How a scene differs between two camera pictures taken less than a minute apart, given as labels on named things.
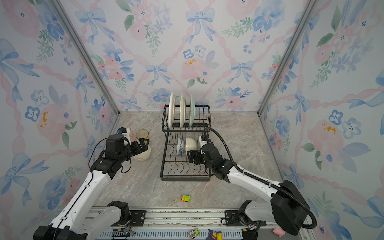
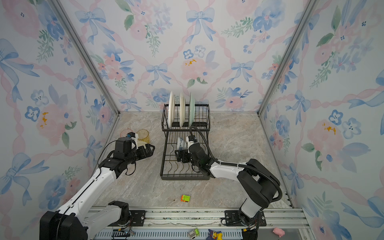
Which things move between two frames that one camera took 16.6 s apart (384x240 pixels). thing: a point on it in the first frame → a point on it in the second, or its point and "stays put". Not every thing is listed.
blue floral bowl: x=180 y=145 stays put
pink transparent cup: x=132 y=138 → x=123 y=132
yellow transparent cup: x=142 y=133 stays put
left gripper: x=139 y=149 → x=143 y=154
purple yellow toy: x=214 y=235 stays put
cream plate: x=182 y=110 stays put
